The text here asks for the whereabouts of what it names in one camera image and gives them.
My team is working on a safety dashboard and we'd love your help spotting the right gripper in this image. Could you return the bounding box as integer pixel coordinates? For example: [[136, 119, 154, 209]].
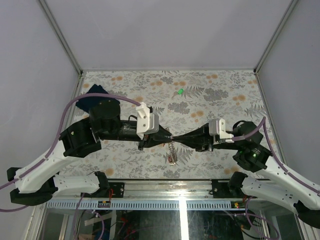
[[172, 122, 242, 152]]

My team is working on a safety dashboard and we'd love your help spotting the keyring chain with tags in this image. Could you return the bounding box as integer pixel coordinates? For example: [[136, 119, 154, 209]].
[[163, 127, 178, 166]]

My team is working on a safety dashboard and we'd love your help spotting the green capped key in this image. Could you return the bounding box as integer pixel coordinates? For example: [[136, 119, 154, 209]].
[[172, 88, 184, 99]]

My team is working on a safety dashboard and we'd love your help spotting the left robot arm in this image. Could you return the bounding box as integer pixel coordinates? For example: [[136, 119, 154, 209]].
[[7, 99, 172, 206]]

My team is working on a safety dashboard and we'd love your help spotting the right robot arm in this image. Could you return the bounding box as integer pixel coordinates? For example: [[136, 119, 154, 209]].
[[172, 118, 320, 229]]

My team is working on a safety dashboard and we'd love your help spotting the floral tablecloth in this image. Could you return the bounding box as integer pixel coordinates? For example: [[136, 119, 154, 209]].
[[61, 70, 267, 179]]

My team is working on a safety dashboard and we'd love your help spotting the dark blue folded cloth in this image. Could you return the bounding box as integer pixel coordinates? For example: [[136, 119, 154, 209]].
[[75, 84, 113, 113]]

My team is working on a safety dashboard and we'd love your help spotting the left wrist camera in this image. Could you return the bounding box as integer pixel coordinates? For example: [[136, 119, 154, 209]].
[[135, 102, 160, 140]]

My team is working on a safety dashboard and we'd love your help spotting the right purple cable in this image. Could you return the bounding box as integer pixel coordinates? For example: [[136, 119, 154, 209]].
[[231, 116, 320, 195]]

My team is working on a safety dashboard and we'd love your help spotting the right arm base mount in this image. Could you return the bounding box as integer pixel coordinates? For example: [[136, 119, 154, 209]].
[[209, 179, 233, 199]]

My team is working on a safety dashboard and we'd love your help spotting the aluminium front rail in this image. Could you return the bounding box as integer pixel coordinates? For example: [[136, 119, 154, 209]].
[[49, 177, 307, 201]]

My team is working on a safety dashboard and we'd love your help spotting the white slotted cable duct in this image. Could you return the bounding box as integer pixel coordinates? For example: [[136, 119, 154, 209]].
[[46, 199, 240, 210]]

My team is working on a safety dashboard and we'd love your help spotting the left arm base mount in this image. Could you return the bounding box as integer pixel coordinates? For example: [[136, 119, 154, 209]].
[[101, 182, 125, 199]]

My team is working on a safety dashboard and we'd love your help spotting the right corner frame post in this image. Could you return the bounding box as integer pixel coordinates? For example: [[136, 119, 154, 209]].
[[253, 0, 300, 74]]

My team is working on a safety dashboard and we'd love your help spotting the corner frame post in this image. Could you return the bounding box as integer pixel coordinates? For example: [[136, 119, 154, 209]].
[[253, 0, 300, 74], [36, 0, 83, 76]]

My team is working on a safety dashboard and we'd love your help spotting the left corner frame post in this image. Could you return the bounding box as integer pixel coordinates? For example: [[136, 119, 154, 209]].
[[36, 0, 83, 76]]

